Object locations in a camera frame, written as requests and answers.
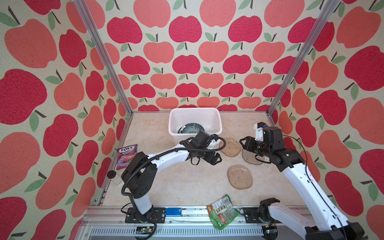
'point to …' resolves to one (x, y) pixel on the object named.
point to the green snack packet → (222, 213)
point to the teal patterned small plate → (191, 128)
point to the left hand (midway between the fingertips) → (218, 158)
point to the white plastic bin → (210, 118)
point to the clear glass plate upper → (232, 148)
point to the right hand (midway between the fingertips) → (245, 140)
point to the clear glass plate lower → (240, 177)
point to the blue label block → (173, 212)
